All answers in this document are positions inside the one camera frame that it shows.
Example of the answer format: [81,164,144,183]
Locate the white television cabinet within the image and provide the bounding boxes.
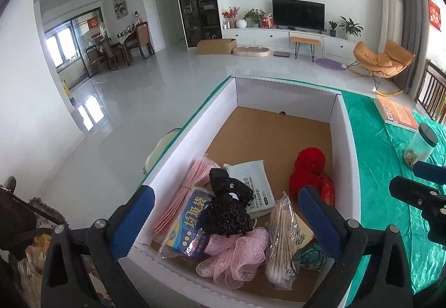
[222,27,359,58]

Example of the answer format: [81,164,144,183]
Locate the grey curtain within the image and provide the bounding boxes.
[389,0,429,100]

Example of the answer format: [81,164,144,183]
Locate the black mesh pouf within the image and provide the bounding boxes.
[204,168,254,236]

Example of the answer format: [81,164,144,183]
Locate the dark wooden railed bench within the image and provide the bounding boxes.
[416,59,446,124]

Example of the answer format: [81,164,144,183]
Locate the red packet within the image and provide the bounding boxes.
[321,176,336,207]

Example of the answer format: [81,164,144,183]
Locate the red flowers in vase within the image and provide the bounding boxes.
[222,6,241,29]

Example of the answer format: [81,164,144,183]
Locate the pink mesh bath pouf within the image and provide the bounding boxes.
[195,227,269,289]

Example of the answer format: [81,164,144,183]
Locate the leafy green plant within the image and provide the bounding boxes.
[244,8,266,28]

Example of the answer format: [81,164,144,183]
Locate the black television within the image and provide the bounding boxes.
[272,0,326,31]

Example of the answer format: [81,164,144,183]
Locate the pale yellow packet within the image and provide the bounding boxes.
[294,215,315,249]

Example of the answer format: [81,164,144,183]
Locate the orange book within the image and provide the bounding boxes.
[374,96,419,130]

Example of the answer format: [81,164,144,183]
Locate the framed wall painting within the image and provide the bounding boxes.
[112,0,127,20]

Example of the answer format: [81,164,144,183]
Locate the blue bag packet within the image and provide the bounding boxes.
[157,186,214,260]

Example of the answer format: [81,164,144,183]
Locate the pale chair seat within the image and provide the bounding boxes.
[143,127,182,175]

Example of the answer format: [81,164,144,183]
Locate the plastic jar with black lid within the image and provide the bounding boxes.
[403,122,439,168]

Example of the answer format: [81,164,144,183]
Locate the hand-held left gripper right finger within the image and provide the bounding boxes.
[299,185,413,308]

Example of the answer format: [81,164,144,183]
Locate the orange rocking chair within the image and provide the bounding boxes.
[343,39,416,96]

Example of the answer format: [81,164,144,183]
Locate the white cardboard box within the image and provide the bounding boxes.
[118,75,361,308]

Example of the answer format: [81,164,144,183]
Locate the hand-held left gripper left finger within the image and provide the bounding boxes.
[41,185,156,308]

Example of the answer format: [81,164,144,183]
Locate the pile of patterned cloth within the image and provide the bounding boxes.
[7,197,105,308]

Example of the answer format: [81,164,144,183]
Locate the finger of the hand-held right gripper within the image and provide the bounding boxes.
[413,161,446,186]
[389,176,446,246]

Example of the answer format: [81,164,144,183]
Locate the brown cardboard box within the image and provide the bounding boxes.
[197,38,237,55]

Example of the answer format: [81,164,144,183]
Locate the large green potted plant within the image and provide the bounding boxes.
[339,16,363,40]

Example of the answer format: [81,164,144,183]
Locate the standing air conditioner with cover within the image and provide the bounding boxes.
[380,0,405,51]

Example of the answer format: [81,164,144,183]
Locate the teal embroidered sachet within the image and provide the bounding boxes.
[294,242,326,272]

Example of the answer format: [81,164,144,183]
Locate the wooden dining chair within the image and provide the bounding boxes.
[84,45,108,75]
[134,22,156,59]

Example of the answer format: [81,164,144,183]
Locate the red wall hanging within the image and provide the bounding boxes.
[428,0,443,31]

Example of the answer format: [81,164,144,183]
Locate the wooden dining table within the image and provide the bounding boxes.
[105,32,138,66]

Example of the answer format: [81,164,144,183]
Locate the clear bag of cotton swabs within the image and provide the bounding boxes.
[265,191,304,289]

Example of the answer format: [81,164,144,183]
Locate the pink cloth packet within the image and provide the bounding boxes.
[152,155,221,235]

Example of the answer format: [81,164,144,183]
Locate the red yarn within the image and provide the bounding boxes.
[289,147,330,194]

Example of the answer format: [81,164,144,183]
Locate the green tablecloth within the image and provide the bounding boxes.
[137,75,446,308]

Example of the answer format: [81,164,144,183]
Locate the purple round mat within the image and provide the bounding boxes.
[315,58,345,71]

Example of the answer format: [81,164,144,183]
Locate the beige oval mat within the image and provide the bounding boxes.
[233,46,272,58]

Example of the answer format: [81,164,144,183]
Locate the wooden bench with hairpin legs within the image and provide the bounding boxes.
[289,36,322,59]

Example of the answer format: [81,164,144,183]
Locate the white wipes packet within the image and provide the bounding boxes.
[223,160,276,219]

